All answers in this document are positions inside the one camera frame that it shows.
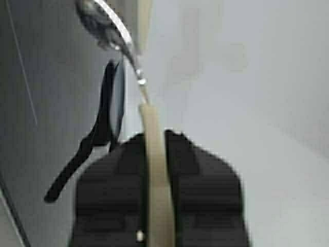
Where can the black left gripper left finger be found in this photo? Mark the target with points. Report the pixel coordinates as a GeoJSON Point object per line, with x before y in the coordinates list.
{"type": "Point", "coordinates": [109, 198]}

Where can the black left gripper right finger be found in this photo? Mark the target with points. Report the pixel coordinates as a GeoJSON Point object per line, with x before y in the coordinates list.
{"type": "Point", "coordinates": [207, 194]}

